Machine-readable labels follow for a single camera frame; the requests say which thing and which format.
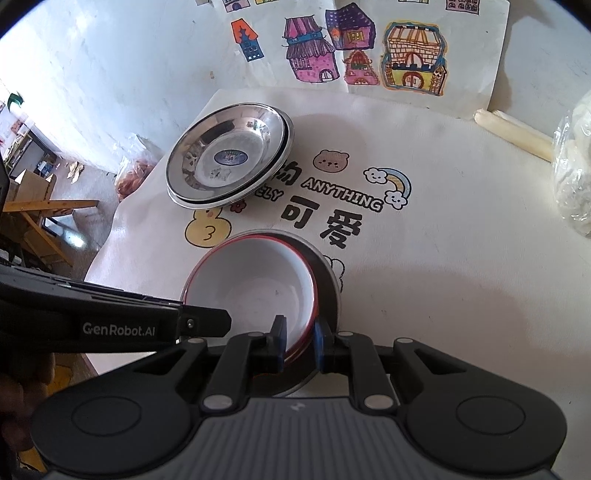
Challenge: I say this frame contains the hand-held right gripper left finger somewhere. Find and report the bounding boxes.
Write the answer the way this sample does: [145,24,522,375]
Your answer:
[131,315,289,411]

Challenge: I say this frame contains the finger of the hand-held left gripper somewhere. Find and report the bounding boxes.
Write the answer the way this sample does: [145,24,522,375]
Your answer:
[178,308,232,341]

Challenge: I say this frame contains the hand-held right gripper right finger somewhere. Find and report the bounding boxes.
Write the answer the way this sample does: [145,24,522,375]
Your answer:
[314,318,468,411]

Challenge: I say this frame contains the white bowl with red rim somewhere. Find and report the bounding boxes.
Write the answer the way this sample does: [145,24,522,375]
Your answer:
[182,232,322,364]

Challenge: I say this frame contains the wooden chair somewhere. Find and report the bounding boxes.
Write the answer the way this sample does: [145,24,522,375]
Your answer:
[2,198,101,269]

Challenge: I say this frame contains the printed white tablecloth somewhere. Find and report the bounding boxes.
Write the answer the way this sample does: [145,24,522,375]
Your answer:
[83,88,591,480]

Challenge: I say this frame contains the plain steel plate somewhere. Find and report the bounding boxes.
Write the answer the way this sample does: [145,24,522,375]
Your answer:
[167,111,296,212]

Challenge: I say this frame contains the cardboard box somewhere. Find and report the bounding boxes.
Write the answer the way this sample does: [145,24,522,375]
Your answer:
[8,167,57,205]

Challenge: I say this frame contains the clear bag orange contents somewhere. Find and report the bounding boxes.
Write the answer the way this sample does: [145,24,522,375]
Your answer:
[115,133,160,201]

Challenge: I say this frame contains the white rolled cloth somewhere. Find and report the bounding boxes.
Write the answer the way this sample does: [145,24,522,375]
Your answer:
[474,108,556,162]

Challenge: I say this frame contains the clear plastic bag white contents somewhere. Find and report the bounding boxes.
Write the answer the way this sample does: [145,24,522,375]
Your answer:
[551,90,591,238]

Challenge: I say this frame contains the house drawing wall poster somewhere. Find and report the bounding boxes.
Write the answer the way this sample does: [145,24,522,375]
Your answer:
[210,0,511,112]

